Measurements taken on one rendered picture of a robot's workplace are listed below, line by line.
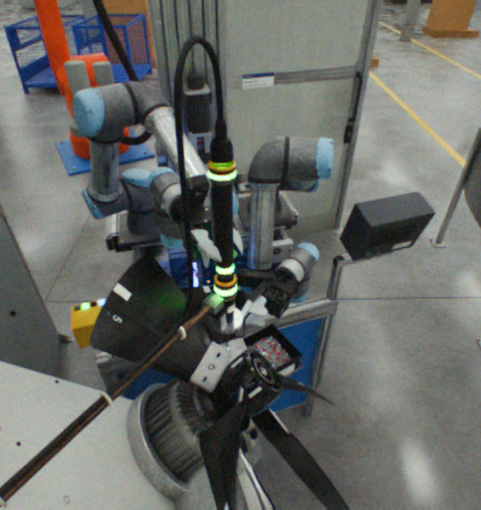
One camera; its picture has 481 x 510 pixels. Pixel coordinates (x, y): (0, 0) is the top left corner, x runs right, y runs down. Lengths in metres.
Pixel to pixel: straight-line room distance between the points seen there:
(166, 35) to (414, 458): 2.11
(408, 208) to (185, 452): 1.02
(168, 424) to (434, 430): 1.74
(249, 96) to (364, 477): 2.17
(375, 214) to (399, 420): 1.30
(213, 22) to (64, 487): 1.37
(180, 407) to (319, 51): 2.30
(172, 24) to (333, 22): 1.42
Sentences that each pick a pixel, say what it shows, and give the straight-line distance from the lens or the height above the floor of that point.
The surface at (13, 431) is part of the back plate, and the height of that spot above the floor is 1.33.
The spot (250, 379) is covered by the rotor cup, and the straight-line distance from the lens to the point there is 0.82.
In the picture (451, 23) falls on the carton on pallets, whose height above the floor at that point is 0.30.
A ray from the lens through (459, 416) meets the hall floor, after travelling 2.49.
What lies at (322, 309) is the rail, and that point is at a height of 0.83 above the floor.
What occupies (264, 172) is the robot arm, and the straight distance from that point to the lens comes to 1.14.
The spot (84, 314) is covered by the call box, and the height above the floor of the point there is 1.07.
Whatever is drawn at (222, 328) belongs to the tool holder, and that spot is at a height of 1.32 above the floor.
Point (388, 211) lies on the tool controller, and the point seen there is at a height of 1.24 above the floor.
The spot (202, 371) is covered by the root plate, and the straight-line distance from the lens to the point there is 0.83.
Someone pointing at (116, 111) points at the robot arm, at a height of 1.59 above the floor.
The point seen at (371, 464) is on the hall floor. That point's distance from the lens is 2.19.
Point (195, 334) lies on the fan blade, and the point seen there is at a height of 1.32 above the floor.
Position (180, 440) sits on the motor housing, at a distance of 0.87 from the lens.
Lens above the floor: 1.93
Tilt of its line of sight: 39 degrees down
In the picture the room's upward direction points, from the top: straight up
